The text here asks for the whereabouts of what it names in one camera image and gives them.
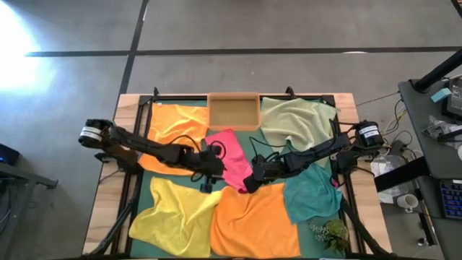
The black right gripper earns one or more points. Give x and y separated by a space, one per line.
270 168

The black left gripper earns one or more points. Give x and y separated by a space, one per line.
205 162

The pink microfiber towel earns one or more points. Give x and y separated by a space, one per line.
234 151

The teal microfiber towel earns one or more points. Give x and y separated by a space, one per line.
310 198

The light orange microfiber towel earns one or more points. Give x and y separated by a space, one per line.
173 119

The light green microfiber towel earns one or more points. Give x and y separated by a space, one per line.
296 119

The yellow microfiber towel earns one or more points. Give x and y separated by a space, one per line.
173 216

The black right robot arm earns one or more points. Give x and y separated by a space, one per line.
325 148

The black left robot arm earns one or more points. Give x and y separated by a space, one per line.
144 144

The orange plastic bin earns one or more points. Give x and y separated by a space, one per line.
234 112

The small artificial green plant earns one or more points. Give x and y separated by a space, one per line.
335 233

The white plastic bag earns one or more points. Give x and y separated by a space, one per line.
382 166

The black power strip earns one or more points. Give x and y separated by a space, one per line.
397 148

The black desk support bar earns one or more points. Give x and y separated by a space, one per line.
400 175

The white mug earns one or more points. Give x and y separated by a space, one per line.
408 201

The dark grey side desk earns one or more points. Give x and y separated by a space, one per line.
433 159

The clear plastic bag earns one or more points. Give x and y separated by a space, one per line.
438 126

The black computer keyboard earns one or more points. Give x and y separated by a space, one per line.
451 198

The grey metal stand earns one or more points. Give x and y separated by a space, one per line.
21 177

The black box with blue light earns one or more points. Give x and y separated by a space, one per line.
9 155

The black electronic device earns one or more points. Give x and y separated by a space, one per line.
455 97

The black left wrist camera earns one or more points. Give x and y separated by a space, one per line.
207 186

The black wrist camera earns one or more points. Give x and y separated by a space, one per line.
252 184
207 186

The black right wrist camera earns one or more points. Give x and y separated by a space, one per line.
252 184

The black metal table frame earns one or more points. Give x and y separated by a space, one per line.
146 98

